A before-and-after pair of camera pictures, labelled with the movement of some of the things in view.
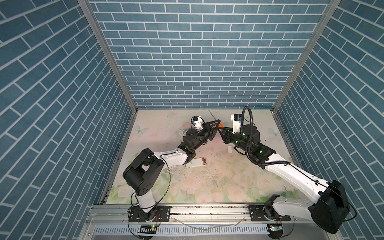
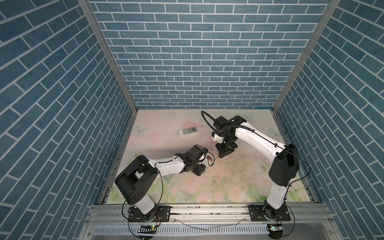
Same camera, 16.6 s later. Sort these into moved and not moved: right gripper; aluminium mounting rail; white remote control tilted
Moved: right gripper
Not moved: aluminium mounting rail; white remote control tilted
